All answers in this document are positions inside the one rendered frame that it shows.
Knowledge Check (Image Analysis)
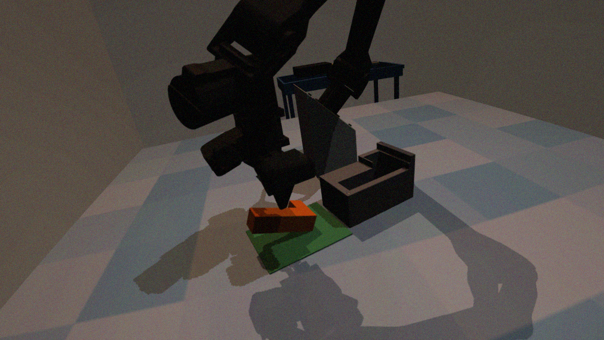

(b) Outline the orange l-shaped part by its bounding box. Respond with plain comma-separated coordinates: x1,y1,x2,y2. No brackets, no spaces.
246,200,317,234

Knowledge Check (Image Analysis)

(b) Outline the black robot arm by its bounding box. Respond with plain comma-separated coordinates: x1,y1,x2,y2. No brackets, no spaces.
168,0,385,177

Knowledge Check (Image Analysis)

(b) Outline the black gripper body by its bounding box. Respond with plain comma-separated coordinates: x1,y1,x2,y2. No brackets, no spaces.
233,100,316,192

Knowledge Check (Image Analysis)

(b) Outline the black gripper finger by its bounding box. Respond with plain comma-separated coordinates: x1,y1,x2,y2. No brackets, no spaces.
243,158,273,196
256,175,294,210

